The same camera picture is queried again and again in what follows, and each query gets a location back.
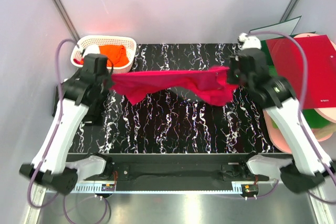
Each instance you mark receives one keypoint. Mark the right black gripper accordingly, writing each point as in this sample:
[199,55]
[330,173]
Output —
[234,62]

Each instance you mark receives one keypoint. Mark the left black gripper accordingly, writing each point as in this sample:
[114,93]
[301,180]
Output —
[109,80]

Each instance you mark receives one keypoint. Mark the magenta t shirt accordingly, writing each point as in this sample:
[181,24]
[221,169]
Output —
[210,85]

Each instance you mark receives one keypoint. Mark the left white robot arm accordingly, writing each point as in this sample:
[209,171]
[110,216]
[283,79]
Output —
[84,92]

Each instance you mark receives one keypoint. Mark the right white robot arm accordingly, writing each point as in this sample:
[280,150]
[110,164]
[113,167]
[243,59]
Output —
[310,164]

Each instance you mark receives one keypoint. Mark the orange t shirt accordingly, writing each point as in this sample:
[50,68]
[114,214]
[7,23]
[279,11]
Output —
[117,55]

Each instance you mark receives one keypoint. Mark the white plastic basket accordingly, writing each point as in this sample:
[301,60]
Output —
[100,40]

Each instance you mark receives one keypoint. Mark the red plastic folder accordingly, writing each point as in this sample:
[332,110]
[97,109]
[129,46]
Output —
[320,54]

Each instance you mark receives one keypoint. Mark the folded black t shirt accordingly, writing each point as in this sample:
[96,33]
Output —
[94,114]

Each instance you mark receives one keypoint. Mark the green lever arch binder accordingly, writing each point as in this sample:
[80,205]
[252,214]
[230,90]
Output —
[286,27]

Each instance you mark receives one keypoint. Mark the green plastic folder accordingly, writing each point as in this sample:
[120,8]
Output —
[288,63]

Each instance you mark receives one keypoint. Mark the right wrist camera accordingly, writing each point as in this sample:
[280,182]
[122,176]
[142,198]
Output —
[247,42]

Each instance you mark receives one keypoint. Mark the aluminium rail frame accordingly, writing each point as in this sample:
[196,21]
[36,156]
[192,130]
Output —
[257,191]

